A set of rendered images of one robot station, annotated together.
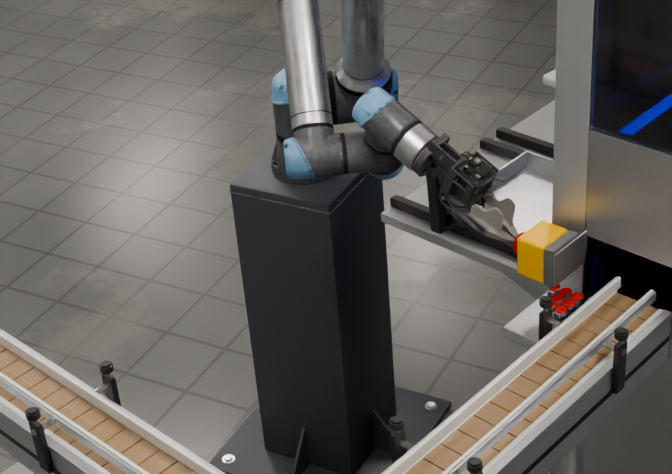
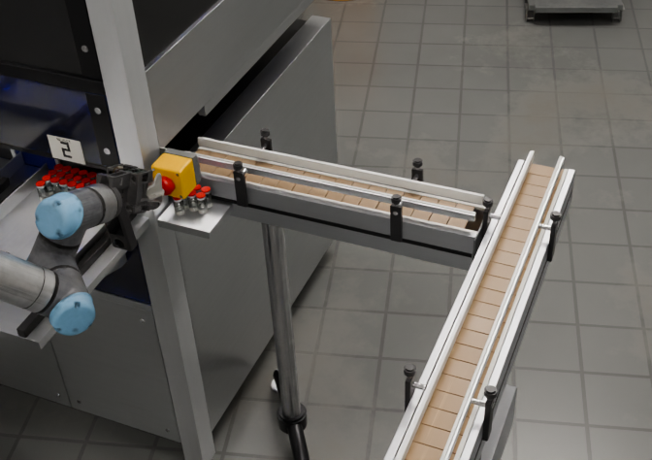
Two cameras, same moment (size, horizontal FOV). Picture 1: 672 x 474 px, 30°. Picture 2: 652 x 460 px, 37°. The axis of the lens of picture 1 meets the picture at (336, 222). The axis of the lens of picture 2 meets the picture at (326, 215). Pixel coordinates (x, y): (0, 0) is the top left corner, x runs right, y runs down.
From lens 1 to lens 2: 2.38 m
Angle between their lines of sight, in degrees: 85
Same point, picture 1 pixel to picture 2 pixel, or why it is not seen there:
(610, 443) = (200, 275)
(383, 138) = (96, 214)
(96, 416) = (436, 397)
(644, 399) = not seen: hidden behind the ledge
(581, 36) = (127, 6)
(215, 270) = not seen: outside the picture
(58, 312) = not seen: outside the picture
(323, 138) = (66, 276)
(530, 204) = (25, 249)
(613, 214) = (168, 115)
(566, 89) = (129, 56)
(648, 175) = (175, 66)
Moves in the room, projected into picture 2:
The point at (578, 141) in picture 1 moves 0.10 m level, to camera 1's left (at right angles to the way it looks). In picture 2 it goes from (143, 87) to (155, 111)
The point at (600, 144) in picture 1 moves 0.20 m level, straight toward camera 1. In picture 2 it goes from (152, 75) to (249, 63)
